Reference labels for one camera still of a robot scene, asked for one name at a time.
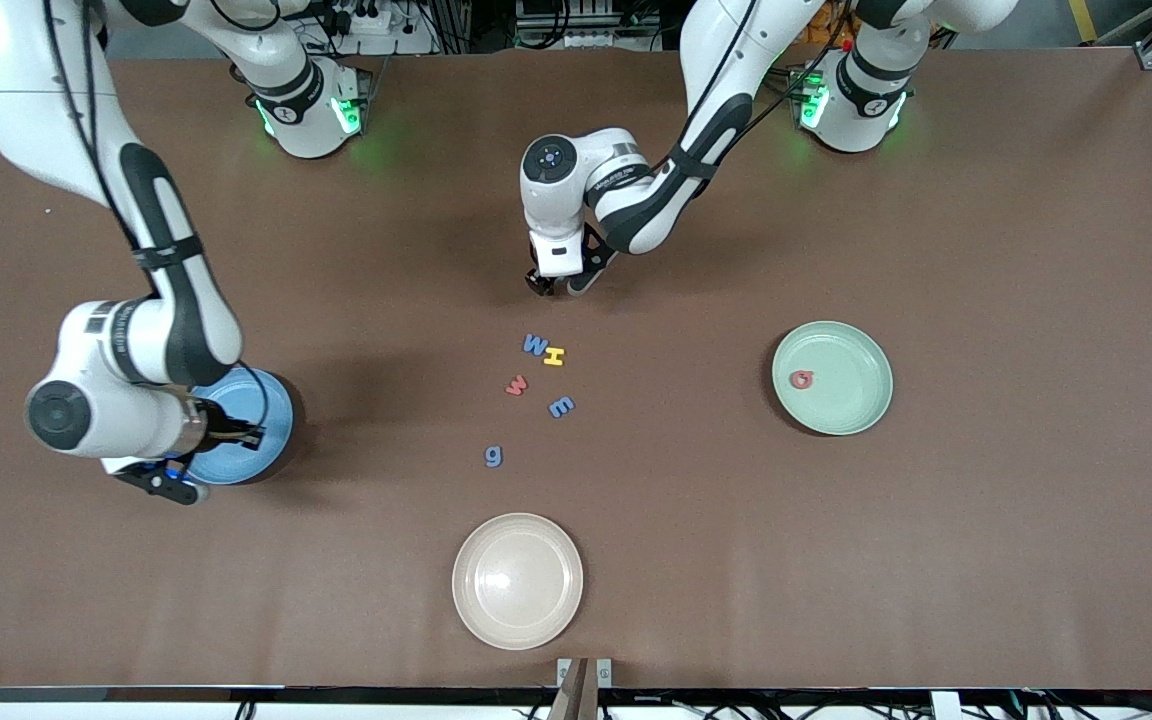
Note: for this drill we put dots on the black table edge rail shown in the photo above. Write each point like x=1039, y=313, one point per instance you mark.
x=236, y=693

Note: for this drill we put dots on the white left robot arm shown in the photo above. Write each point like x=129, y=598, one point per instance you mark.
x=716, y=60

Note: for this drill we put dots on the blue plate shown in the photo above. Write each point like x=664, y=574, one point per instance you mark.
x=276, y=450

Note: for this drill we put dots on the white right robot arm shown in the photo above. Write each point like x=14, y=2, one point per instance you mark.
x=36, y=80

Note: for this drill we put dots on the blue capital letter W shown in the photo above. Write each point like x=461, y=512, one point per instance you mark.
x=535, y=346

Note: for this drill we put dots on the blue small letter m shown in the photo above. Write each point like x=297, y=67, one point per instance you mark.
x=560, y=407

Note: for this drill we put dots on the red small letter w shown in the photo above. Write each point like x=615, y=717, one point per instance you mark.
x=516, y=386

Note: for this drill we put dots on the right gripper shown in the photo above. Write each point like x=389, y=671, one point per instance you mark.
x=223, y=426

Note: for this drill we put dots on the blue small letter g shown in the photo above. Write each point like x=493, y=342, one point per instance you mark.
x=499, y=456

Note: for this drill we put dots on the yellow foam letter H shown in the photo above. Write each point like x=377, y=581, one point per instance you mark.
x=554, y=357

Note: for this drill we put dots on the red foam letter Q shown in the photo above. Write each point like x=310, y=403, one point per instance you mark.
x=794, y=380

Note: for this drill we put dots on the white power strip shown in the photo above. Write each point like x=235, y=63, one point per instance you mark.
x=386, y=25
x=591, y=40

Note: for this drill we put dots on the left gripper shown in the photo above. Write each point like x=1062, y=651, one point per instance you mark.
x=542, y=283

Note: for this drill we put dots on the green plate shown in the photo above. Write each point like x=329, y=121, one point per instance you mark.
x=846, y=400

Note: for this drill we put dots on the grey mount pole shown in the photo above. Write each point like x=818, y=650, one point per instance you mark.
x=571, y=700

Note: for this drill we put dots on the metal table edge bracket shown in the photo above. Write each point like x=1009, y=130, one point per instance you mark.
x=604, y=672

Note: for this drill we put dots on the cream plate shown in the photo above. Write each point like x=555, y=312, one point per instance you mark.
x=517, y=581

